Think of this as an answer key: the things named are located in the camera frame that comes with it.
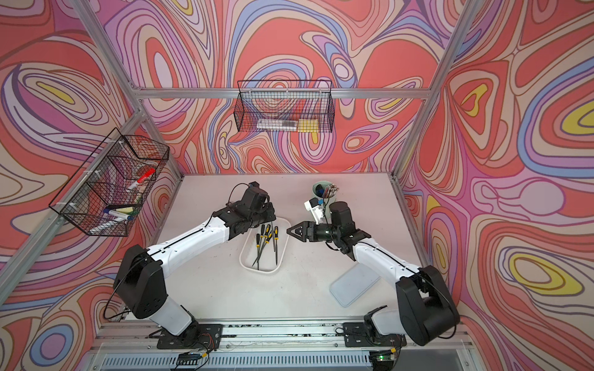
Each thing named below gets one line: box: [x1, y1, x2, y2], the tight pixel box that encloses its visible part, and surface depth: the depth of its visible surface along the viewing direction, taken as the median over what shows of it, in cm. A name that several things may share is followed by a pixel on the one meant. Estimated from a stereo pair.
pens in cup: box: [315, 183, 340, 204], surface depth 93 cm
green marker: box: [115, 206, 140, 216], surface depth 75 cm
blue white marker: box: [103, 208, 134, 221], surface depth 71 cm
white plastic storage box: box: [238, 217, 292, 275], surface depth 93 cm
